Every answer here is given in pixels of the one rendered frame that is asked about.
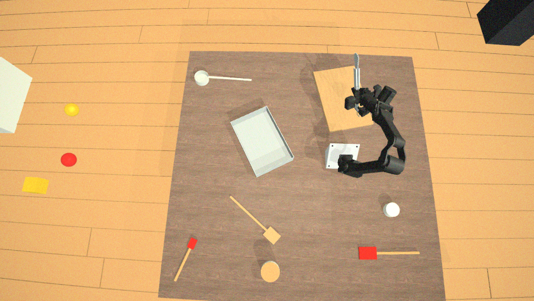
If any white measuring scoop with long handle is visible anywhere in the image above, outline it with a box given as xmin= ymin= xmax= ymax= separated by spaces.
xmin=195 ymin=70 xmax=251 ymax=86

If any white cylinder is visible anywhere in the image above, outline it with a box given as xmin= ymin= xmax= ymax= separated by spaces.
xmin=383 ymin=203 xmax=399 ymax=217

